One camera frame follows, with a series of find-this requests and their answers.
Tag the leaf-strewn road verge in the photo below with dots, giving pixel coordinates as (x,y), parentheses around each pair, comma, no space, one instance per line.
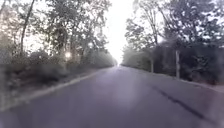
(200,84)
(40,91)

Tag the row of trees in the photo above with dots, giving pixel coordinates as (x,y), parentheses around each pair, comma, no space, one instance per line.
(53,43)
(180,43)

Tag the pale post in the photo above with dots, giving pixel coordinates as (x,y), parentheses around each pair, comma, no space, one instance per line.
(177,64)
(152,64)

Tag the grey asphalt road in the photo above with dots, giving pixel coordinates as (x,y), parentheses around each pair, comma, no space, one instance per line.
(110,100)

